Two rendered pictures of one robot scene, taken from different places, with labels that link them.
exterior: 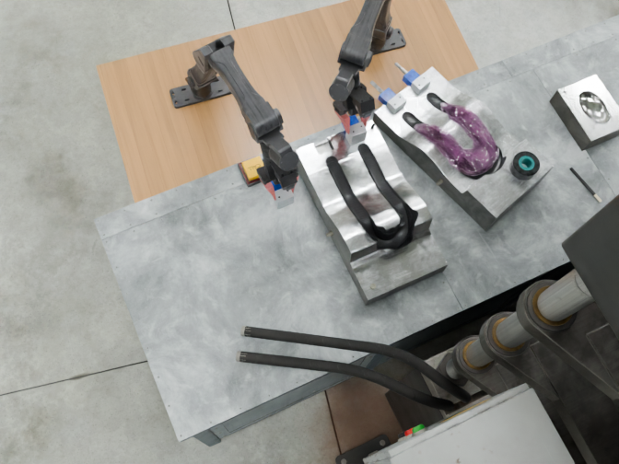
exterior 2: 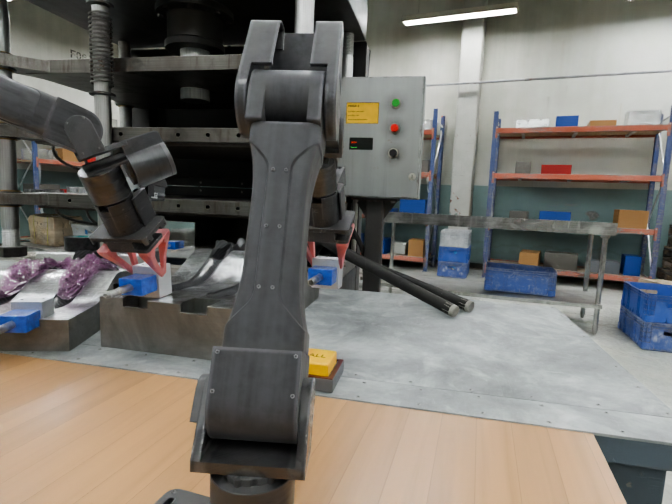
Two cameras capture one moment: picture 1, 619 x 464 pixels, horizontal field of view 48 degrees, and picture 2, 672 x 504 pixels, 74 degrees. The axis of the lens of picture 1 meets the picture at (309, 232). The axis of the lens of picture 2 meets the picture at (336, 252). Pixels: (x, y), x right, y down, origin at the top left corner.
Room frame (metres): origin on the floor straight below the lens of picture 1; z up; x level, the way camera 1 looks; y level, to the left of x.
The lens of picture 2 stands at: (1.34, 0.65, 1.08)
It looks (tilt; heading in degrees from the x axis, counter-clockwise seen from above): 7 degrees down; 224
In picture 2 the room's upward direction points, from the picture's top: 2 degrees clockwise
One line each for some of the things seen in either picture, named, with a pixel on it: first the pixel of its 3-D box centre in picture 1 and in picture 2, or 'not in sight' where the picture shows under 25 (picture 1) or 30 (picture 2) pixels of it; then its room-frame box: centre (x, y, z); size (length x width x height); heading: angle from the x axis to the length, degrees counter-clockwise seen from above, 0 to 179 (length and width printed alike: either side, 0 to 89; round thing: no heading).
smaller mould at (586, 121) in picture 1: (589, 112); not in sight; (1.24, -0.84, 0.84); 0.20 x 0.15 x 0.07; 32
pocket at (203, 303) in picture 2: (322, 148); (200, 312); (0.97, -0.01, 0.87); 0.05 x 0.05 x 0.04; 32
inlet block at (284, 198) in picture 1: (276, 183); (321, 276); (0.81, 0.11, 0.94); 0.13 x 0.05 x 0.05; 32
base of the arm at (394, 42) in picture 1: (377, 38); not in sight; (1.42, -0.14, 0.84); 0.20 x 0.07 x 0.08; 116
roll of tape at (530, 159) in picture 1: (524, 165); (82, 243); (0.97, -0.60, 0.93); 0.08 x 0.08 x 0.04
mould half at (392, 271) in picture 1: (369, 207); (233, 286); (0.80, -0.17, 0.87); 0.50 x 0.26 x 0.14; 32
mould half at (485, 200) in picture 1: (460, 142); (64, 286); (1.06, -0.43, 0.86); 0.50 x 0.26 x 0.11; 49
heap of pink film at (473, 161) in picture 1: (461, 136); (66, 267); (1.06, -0.42, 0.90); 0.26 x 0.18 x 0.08; 49
